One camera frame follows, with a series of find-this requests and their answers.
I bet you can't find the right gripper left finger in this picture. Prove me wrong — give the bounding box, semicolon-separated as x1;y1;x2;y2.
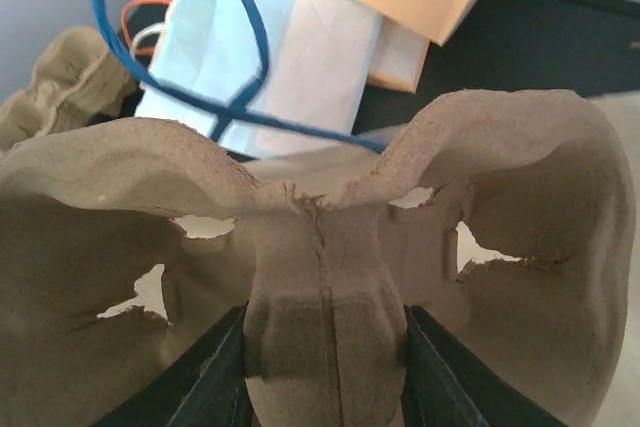
94;305;253;427

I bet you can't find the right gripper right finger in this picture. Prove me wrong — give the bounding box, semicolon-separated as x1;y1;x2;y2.
401;306;563;427

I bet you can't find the blue checkered paper bag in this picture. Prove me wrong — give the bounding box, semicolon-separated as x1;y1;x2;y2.
243;91;639;192

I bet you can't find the beige kraft paper bag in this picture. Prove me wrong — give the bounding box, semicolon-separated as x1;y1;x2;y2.
367;18;430;94

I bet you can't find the brown pulp cup carrier stack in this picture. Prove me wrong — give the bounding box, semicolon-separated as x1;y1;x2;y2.
1;26;137;153

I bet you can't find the light blue paper bag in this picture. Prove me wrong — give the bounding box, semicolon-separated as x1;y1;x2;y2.
133;0;296;158

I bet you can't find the white paper bag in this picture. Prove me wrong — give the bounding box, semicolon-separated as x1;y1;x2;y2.
261;0;382;135

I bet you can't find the blue bag handle cord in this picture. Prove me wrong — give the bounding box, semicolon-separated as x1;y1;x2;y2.
89;0;389;154

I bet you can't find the orange bag handle cord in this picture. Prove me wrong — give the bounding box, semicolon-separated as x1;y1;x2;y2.
122;0;174;58

